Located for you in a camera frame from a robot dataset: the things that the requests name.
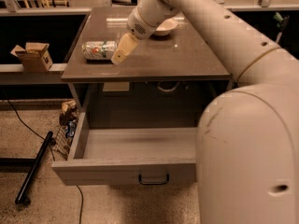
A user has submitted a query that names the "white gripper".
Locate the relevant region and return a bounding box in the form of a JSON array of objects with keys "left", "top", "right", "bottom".
[{"left": 111, "top": 7, "right": 158, "bottom": 64}]

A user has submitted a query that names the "white green 7up can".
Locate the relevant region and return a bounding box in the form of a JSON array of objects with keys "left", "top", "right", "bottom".
[{"left": 81, "top": 40, "right": 117, "bottom": 61}]

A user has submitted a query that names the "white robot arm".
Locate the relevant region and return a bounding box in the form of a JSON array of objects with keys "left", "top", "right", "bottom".
[{"left": 112, "top": 0, "right": 299, "bottom": 224}]

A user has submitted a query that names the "grey open top drawer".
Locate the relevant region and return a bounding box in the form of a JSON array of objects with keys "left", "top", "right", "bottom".
[{"left": 50, "top": 84, "right": 200, "bottom": 187}]

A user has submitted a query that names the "grey cabinet counter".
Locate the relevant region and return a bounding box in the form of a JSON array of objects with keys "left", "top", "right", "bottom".
[{"left": 62, "top": 7, "right": 231, "bottom": 109}]

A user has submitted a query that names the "brown cardboard box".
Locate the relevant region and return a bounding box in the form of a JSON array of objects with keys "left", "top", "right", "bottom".
[{"left": 10, "top": 42, "right": 53, "bottom": 73}]

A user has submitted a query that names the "black table leg bar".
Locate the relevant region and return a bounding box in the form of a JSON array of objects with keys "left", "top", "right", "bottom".
[{"left": 15, "top": 131, "right": 53, "bottom": 204}]

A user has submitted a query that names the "wire basket with snacks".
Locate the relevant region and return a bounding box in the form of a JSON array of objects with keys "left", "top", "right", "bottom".
[{"left": 52, "top": 100, "right": 78, "bottom": 159}]

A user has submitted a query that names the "black drawer handle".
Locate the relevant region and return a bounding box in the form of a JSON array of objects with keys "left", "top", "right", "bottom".
[{"left": 138, "top": 174, "right": 170, "bottom": 186}]

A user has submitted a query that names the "black floor cable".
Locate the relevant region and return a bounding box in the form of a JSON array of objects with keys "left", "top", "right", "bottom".
[{"left": 2, "top": 91, "right": 85, "bottom": 224}]

